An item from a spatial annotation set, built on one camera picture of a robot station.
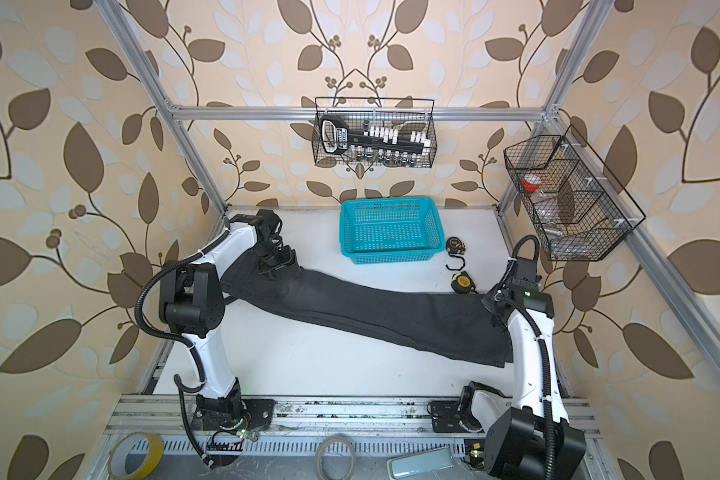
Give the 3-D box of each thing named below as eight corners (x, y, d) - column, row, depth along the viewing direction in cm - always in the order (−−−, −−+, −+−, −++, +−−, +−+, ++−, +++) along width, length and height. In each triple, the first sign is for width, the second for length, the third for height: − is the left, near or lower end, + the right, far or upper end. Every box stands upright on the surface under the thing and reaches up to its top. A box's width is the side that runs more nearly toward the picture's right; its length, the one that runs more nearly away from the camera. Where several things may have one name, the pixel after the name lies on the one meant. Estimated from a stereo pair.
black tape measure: (447, 254, 109) (449, 248, 106) (445, 242, 112) (447, 236, 110) (463, 254, 109) (466, 248, 106) (460, 242, 112) (463, 236, 110)
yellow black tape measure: (453, 294, 98) (455, 289, 96) (449, 276, 103) (451, 271, 100) (474, 294, 98) (477, 289, 96) (470, 276, 103) (472, 271, 100)
